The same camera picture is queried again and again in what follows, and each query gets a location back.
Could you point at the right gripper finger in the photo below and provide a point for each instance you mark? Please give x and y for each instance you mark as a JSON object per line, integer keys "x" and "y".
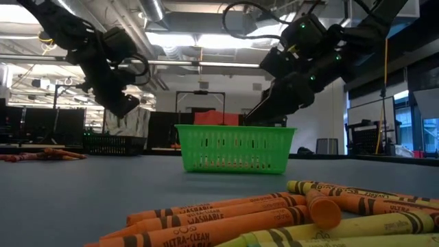
{"x": 268, "y": 93}
{"x": 265, "y": 111}

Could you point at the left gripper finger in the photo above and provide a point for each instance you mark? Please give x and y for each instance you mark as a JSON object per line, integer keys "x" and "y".
{"x": 104, "y": 107}
{"x": 123, "y": 104}

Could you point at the yellow green crayon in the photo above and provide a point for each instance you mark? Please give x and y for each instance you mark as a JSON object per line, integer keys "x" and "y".
{"x": 360, "y": 226}

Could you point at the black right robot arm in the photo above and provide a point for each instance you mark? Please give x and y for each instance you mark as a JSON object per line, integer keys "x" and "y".
{"x": 363, "y": 34}

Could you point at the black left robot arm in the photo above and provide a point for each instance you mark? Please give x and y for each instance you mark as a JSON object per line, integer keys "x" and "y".
{"x": 58, "y": 24}

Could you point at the black equipment case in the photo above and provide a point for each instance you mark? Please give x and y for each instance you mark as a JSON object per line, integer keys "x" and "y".
{"x": 282, "y": 121}

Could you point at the crumpled grey white sheet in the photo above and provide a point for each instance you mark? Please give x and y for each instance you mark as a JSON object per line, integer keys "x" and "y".
{"x": 137, "y": 125}

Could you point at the black plastic basket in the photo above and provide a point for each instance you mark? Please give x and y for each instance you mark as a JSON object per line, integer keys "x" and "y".
{"x": 113, "y": 145}

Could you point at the black partition panel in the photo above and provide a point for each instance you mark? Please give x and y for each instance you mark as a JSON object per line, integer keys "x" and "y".
{"x": 161, "y": 130}
{"x": 41, "y": 125}

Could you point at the green plastic basket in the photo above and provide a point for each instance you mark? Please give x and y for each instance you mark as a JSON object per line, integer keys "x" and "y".
{"x": 236, "y": 151}

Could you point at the orange red panel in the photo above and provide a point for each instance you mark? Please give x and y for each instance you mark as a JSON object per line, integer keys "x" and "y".
{"x": 216, "y": 118}

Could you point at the ceiling strip light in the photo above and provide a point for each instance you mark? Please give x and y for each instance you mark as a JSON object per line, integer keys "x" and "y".
{"x": 223, "y": 64}

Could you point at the black dome object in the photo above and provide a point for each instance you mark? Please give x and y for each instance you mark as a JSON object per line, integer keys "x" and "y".
{"x": 304, "y": 151}

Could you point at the grey waste bin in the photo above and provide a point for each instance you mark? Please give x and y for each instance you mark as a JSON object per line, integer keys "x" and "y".
{"x": 326, "y": 147}

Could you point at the small orange object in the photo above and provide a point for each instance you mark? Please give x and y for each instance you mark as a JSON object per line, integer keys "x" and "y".
{"x": 173, "y": 146}

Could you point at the grey ceiling box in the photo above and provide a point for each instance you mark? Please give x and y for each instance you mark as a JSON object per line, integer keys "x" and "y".
{"x": 240, "y": 24}

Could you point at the whiteboard on stand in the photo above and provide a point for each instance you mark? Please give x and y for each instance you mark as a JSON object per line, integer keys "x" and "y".
{"x": 372, "y": 109}

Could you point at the black cart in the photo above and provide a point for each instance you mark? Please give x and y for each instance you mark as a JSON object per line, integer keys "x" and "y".
{"x": 367, "y": 137}

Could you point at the black tripod stand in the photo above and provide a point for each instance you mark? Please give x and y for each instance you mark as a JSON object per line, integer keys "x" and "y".
{"x": 383, "y": 113}

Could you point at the white plastic bag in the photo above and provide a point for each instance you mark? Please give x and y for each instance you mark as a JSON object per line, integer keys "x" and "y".
{"x": 404, "y": 151}

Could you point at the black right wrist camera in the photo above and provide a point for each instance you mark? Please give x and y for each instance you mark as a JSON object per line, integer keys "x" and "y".
{"x": 276, "y": 63}

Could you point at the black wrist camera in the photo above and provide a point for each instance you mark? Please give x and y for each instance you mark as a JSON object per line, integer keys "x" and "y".
{"x": 276, "y": 63}
{"x": 120, "y": 43}

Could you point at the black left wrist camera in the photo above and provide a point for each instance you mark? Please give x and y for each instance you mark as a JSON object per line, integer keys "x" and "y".
{"x": 120, "y": 43}

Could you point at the black metal frame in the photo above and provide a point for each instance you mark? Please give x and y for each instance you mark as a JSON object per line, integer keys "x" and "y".
{"x": 200, "y": 92}
{"x": 55, "y": 103}

